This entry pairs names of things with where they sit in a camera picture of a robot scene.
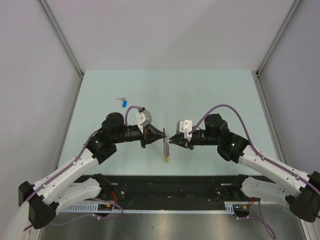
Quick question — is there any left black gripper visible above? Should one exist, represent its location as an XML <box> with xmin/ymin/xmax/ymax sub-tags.
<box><xmin>112</xmin><ymin>123</ymin><xmax>166</xmax><ymax>148</ymax></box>

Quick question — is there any red-handled metal key holder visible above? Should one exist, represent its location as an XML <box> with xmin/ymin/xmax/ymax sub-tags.
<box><xmin>163</xmin><ymin>128</ymin><xmax>170</xmax><ymax>160</ymax></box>

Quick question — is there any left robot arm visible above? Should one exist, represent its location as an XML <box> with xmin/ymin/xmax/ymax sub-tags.
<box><xmin>18</xmin><ymin>109</ymin><xmax>166</xmax><ymax>229</ymax></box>

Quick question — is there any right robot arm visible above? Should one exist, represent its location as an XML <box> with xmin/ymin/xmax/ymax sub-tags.
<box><xmin>169</xmin><ymin>113</ymin><xmax>320</xmax><ymax>223</ymax></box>

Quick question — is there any key with blue tag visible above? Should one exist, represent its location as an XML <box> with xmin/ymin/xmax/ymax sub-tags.
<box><xmin>117</xmin><ymin>97</ymin><xmax>128</xmax><ymax>108</ymax></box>

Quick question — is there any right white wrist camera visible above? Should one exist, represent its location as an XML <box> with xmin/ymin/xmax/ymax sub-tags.
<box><xmin>176</xmin><ymin>119</ymin><xmax>193</xmax><ymax>141</ymax></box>

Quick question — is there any white slotted cable duct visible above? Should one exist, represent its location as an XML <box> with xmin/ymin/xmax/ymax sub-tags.
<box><xmin>61</xmin><ymin>202</ymin><xmax>237</xmax><ymax>216</ymax></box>

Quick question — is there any left aluminium corner post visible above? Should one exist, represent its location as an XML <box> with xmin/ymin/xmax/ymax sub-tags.
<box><xmin>36</xmin><ymin>0</ymin><xmax>84</xmax><ymax>80</ymax></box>

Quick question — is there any aluminium corner post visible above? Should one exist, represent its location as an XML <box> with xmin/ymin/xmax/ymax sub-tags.
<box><xmin>36</xmin><ymin>0</ymin><xmax>84</xmax><ymax>80</ymax></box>
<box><xmin>255</xmin><ymin>0</ymin><xmax>303</xmax><ymax>78</ymax></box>

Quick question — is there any right aluminium corner post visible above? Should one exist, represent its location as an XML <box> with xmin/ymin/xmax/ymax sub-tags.
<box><xmin>255</xmin><ymin>0</ymin><xmax>303</xmax><ymax>78</ymax></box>

